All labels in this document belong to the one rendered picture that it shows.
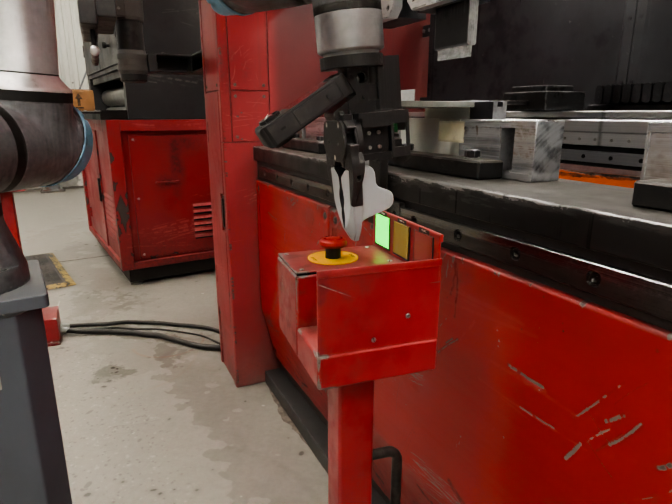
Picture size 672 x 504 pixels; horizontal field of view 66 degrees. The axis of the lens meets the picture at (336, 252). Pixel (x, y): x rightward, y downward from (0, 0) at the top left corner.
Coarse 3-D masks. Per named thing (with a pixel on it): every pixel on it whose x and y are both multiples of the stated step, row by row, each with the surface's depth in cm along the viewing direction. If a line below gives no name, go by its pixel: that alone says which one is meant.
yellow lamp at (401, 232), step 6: (396, 222) 72; (396, 228) 72; (402, 228) 70; (408, 228) 68; (396, 234) 72; (402, 234) 70; (408, 234) 69; (396, 240) 72; (402, 240) 70; (408, 240) 69; (396, 246) 72; (402, 246) 71; (396, 252) 73; (402, 252) 71
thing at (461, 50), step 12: (468, 0) 91; (444, 12) 97; (456, 12) 94; (468, 12) 91; (444, 24) 98; (456, 24) 95; (468, 24) 92; (444, 36) 98; (456, 36) 95; (468, 36) 92; (444, 48) 99; (456, 48) 97; (468, 48) 94
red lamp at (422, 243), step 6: (414, 234) 67; (420, 234) 65; (414, 240) 67; (420, 240) 66; (426, 240) 64; (414, 246) 67; (420, 246) 66; (426, 246) 64; (414, 252) 67; (420, 252) 66; (426, 252) 64; (414, 258) 68; (420, 258) 66; (426, 258) 64
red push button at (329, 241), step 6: (324, 240) 72; (330, 240) 71; (336, 240) 71; (342, 240) 72; (324, 246) 71; (330, 246) 71; (336, 246) 71; (342, 246) 72; (330, 252) 72; (336, 252) 72; (330, 258) 72; (336, 258) 72
